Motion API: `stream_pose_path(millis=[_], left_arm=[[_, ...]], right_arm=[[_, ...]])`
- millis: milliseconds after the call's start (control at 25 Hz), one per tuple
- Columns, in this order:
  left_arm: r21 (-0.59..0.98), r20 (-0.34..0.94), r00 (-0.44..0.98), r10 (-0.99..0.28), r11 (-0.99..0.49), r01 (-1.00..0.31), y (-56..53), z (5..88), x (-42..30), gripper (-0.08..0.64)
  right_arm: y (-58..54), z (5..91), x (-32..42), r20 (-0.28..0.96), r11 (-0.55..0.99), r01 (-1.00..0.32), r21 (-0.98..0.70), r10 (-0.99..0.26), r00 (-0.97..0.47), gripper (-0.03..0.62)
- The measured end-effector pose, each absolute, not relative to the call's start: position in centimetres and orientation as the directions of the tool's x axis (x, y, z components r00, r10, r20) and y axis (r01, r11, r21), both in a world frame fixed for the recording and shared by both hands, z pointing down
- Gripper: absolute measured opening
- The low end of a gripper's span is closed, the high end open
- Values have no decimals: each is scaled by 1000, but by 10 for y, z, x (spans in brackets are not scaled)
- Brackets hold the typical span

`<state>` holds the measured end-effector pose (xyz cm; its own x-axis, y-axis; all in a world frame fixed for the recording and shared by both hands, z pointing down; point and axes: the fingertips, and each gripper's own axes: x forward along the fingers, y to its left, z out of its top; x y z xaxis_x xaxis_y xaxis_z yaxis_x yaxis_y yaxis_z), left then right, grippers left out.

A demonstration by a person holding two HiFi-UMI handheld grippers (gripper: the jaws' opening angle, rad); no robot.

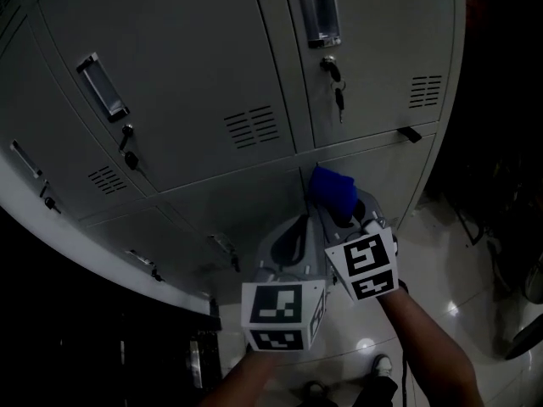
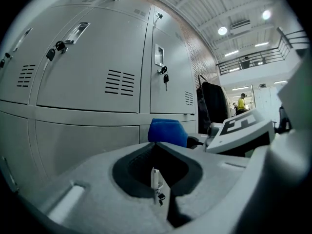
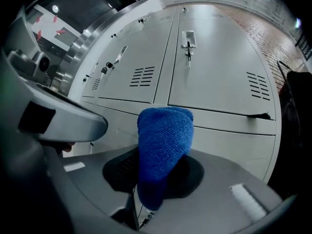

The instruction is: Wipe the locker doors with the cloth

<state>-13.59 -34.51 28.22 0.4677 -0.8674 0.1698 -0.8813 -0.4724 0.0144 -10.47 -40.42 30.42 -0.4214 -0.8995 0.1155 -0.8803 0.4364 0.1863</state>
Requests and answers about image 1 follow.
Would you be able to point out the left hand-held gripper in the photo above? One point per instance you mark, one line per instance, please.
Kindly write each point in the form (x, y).
(275, 312)

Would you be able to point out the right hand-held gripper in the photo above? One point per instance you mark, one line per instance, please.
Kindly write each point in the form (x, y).
(369, 265)

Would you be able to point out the blue cloth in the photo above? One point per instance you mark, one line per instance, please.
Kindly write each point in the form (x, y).
(333, 191)

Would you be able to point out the grey metal locker door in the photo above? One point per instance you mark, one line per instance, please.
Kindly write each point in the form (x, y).
(382, 172)

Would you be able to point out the grey metal locker cabinet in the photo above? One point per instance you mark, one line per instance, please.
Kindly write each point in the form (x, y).
(191, 57)

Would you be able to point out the person's right forearm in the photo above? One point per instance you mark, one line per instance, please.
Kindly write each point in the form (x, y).
(428, 354)

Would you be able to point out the person's left forearm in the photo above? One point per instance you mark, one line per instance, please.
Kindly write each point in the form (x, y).
(246, 380)

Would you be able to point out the black locker door handle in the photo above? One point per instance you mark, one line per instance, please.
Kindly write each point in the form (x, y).
(410, 134)

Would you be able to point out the person's left leg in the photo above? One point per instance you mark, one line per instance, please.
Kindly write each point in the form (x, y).
(316, 394)

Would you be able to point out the person's leg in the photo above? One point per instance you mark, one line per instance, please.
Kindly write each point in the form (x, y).
(316, 394)
(377, 392)

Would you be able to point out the person's white right shoe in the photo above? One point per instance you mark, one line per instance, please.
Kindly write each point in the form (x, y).
(382, 365)

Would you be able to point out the person's right leg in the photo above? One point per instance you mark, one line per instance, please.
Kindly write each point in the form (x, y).
(377, 392)

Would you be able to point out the black oval case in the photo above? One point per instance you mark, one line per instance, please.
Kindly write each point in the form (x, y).
(528, 341)

